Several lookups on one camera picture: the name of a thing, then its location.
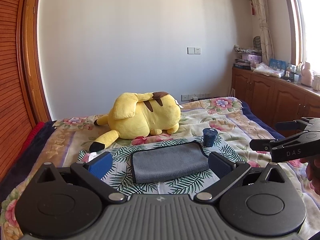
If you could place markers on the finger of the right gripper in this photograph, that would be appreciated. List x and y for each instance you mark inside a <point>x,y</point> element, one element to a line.
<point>291,125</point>
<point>264,145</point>

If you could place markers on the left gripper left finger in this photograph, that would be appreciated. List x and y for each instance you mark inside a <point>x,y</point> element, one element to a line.
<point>89,175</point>

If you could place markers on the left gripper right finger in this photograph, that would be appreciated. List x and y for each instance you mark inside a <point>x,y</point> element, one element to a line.
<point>228,172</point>

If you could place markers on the purple and grey towel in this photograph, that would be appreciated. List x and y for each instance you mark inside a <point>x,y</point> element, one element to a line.
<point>168,163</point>

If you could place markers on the person's right hand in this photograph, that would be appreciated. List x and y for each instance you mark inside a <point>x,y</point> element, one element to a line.
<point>312,172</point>

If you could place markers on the pink tissue box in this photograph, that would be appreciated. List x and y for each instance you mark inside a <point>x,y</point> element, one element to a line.
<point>89,157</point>

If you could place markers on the wooden low cabinet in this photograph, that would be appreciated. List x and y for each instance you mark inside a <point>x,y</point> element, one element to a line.
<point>274,100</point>

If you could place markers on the dark blue cup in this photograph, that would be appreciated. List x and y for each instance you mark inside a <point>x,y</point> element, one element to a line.
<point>209,136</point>

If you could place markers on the pink figurine on sill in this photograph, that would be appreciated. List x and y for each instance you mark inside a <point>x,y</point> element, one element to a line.
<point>307,75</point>

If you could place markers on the blue picture box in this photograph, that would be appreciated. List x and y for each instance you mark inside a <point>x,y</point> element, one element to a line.
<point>277,65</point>

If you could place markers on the plastic bag on cabinet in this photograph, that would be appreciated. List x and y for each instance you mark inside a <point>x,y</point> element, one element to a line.
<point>264,69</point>

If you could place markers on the red cloth by headboard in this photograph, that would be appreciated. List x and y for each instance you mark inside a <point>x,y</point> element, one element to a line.
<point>31,136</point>

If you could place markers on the yellow Pikachu plush toy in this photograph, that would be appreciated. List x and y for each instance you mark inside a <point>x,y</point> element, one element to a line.
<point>138,115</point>

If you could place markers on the dark blue blanket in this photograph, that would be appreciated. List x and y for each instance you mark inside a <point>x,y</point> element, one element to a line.
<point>21,168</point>

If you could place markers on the stack of boxes on cabinet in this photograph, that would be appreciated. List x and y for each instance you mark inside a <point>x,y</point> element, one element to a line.
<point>247,58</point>

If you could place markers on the wooden slatted headboard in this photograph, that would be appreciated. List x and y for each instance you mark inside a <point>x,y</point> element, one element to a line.
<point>23,104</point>

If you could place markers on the patterned beige curtain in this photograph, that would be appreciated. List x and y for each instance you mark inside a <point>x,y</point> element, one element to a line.
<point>261,10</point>

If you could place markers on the low wall socket row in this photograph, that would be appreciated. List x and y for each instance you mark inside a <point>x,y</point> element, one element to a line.
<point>195,97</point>

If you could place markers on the white wall switch socket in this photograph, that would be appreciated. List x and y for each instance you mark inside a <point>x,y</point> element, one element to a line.
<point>194,50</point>

